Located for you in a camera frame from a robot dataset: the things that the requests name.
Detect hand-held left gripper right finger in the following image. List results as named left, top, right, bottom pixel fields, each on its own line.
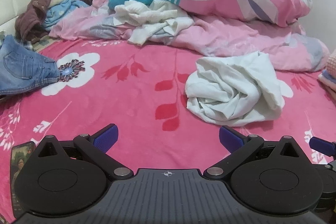
left=203, top=125, right=302, bottom=179

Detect smartphone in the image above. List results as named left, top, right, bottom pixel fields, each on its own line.
left=10, top=141, right=36, bottom=216

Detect white button shirt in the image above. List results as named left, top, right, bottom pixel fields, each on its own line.
left=184, top=51, right=285, bottom=127

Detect pale pink folded garment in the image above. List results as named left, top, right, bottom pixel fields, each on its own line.
left=318, top=74, right=336, bottom=101

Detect blue denim jeans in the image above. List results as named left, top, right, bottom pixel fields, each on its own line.
left=0, top=34, right=61, bottom=96

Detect brown garment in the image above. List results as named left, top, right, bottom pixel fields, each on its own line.
left=15, top=0, right=105, bottom=43

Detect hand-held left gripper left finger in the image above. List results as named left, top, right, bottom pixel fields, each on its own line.
left=35, top=123, right=134, bottom=179

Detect white knit garment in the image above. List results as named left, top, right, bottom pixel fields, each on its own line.
left=114, top=0, right=195, bottom=46

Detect pink floral bed blanket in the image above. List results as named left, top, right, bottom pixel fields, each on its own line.
left=0, top=38, right=336, bottom=224

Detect plaid cloth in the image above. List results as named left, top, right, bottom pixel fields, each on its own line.
left=16, top=34, right=57, bottom=52

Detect lilac folded garment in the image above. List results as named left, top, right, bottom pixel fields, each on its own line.
left=322, top=70, right=336, bottom=83

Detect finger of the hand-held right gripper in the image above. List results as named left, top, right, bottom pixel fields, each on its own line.
left=309, top=136, right=336, bottom=157

